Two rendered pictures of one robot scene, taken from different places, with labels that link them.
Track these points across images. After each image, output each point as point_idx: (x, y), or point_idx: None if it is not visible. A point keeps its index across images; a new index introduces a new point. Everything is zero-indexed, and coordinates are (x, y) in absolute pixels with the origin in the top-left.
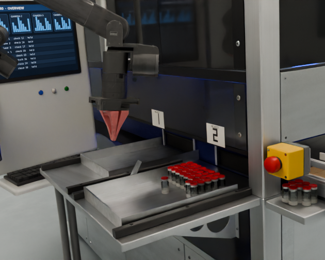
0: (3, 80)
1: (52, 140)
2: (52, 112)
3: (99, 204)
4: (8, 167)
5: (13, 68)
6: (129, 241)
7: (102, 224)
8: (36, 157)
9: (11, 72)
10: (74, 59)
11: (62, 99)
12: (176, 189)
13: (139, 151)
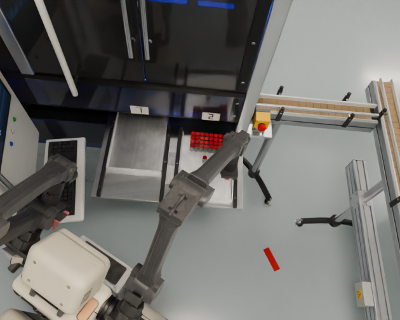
0: None
1: (29, 162)
2: (20, 146)
3: None
4: None
5: (77, 171)
6: (242, 204)
7: (216, 205)
8: None
9: (77, 175)
10: (4, 91)
11: (17, 130)
12: (204, 155)
13: (120, 130)
